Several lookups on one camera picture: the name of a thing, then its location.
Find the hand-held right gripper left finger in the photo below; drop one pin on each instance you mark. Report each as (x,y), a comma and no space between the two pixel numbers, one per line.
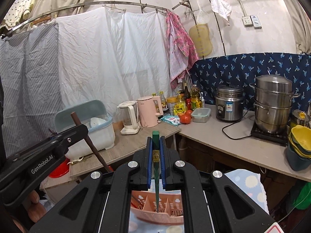
(149,165)

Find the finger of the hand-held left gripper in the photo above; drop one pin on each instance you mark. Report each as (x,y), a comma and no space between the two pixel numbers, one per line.
(73,136)

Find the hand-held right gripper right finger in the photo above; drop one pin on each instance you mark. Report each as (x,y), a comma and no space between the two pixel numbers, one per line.
(162,165)

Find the green chopstick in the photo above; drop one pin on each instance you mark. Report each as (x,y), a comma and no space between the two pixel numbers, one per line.
(155,140)

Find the brown chopstick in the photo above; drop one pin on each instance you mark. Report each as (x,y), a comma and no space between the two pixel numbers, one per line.
(96,150)

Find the pink perforated utensil holder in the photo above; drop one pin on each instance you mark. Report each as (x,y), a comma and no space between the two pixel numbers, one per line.
(145,213)

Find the person's left hand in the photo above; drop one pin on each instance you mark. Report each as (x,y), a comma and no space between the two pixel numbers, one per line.
(36,200)

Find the red plastic basin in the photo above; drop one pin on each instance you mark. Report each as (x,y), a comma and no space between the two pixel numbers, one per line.
(59,170)

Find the wooden side table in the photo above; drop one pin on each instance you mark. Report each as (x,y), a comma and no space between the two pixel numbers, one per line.
(126,148)

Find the white dish box teal lid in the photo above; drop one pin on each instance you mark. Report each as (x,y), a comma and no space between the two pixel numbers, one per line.
(102,136)

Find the wet wipes packet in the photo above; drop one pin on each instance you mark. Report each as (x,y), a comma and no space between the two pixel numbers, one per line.
(170,120)

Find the white glass kettle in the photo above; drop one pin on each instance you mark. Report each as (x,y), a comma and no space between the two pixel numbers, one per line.
(128,121)

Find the pink electric kettle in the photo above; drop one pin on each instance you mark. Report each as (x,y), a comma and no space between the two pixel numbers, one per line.
(148,114)

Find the red tomato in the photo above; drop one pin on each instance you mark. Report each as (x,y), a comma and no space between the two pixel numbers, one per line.
(185,119)

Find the yellow seasoning bottle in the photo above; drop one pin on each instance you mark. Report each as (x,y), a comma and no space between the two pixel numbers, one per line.
(180,106)

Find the yellow lid tin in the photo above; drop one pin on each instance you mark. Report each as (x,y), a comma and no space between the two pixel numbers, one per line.
(171,104)

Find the clear plastic food container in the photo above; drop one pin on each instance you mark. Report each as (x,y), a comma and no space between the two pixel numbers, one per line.
(201,115)

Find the grey striped curtain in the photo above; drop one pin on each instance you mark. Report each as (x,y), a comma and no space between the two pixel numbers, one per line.
(26,89)

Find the wooden counter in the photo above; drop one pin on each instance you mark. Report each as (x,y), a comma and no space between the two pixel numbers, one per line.
(230,148)

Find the dark sauce bottle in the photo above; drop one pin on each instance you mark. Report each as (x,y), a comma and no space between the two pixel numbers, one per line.
(187,97)

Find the cooking oil bottle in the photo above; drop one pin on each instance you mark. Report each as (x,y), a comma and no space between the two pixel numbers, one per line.
(196,99)

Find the white curtain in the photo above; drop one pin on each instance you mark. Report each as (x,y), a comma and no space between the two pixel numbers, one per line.
(109,60)

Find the steel rice cooker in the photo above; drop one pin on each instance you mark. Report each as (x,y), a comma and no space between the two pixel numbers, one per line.
(229,104)

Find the black induction cooker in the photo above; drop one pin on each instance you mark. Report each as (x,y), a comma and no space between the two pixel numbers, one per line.
(269,136)

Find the pink floral apron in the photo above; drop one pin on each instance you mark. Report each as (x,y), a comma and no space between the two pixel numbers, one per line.
(179,51)

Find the blue floral cloth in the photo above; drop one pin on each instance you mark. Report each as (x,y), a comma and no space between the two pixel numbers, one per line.
(230,70)

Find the steel steamer pot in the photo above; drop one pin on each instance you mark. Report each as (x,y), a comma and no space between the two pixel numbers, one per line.
(273,102)

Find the yellow cutting board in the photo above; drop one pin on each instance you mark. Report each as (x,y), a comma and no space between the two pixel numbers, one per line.
(200,41)

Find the stack of yellow green bowls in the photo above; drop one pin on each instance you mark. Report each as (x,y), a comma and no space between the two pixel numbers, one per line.
(300,145)

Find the dotted hanging garment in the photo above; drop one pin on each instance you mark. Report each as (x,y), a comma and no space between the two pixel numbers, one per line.
(21,4)

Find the green plastic bag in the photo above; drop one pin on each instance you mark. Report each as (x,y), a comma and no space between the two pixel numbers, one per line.
(303,196)

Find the small steel pot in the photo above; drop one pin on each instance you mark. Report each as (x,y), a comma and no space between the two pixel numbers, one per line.
(301,117)

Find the white skimmer ladle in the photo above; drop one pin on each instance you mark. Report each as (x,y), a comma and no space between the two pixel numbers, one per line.
(203,17)

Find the white rag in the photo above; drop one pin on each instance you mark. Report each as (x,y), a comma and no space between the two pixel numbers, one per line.
(220,3)

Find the metal curtain rail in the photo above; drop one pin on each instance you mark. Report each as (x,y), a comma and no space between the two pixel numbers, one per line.
(97,3)

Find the white wall socket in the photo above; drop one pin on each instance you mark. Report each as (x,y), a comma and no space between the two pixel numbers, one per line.
(246,21)

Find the white wall switch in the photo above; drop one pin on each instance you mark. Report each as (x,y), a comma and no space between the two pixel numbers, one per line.
(256,21)

